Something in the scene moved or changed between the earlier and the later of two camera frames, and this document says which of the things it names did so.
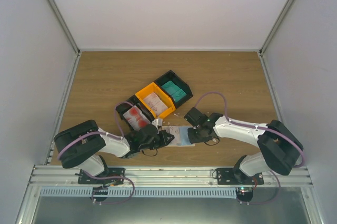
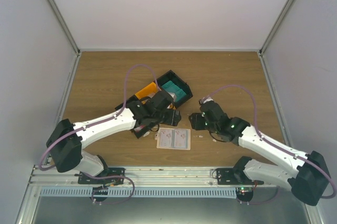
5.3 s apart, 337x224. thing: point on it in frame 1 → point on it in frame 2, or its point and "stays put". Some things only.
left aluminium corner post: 56,11 stays put
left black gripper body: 155,144 → 171,120
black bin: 166,78 stays put
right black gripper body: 198,137 → 198,126
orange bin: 152,88 stays put
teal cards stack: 171,89 stays put
